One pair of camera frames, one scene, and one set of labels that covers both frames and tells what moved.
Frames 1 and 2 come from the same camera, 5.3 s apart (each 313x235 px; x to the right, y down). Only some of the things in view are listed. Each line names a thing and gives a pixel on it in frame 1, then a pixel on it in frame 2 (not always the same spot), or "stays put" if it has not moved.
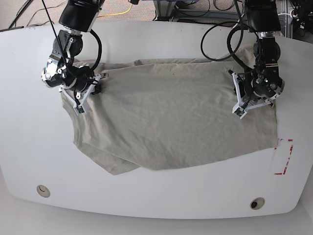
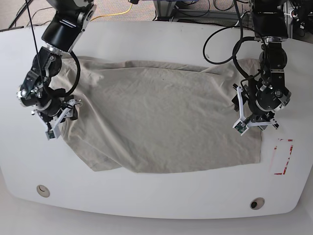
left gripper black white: [82, 104] to [50, 123]
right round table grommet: [257, 203] stays put
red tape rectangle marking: [286, 166] stays put
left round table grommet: [43, 191] stays put
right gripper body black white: [244, 103] to [254, 119]
